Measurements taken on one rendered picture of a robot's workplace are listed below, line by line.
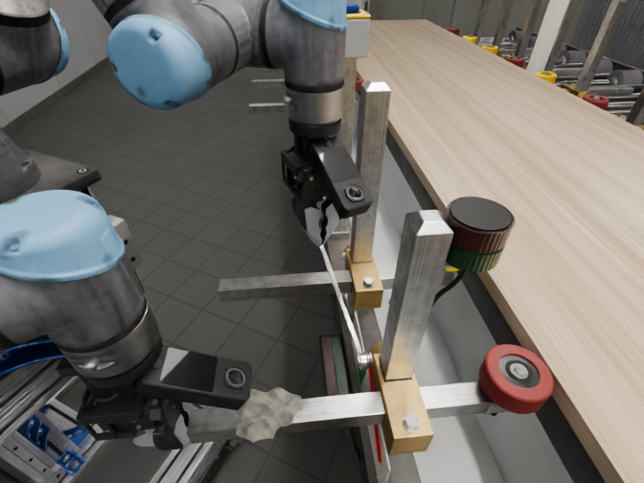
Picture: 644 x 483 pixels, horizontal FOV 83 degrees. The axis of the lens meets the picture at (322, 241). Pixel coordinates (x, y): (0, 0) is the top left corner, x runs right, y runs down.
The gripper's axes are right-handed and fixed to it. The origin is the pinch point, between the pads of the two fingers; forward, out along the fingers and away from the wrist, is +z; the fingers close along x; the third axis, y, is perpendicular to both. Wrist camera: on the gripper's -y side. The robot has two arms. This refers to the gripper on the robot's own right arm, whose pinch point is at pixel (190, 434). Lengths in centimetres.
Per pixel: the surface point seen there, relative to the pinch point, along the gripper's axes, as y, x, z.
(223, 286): -1.9, -24.7, -1.7
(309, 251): -23, -129, 82
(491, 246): -32.4, -1.1, -28.4
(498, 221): -33.3, -2.5, -30.1
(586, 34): -445, -518, 49
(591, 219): -73, -30, -8
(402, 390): -27.7, -0.9, -4.5
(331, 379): -20.2, -12.9, 12.3
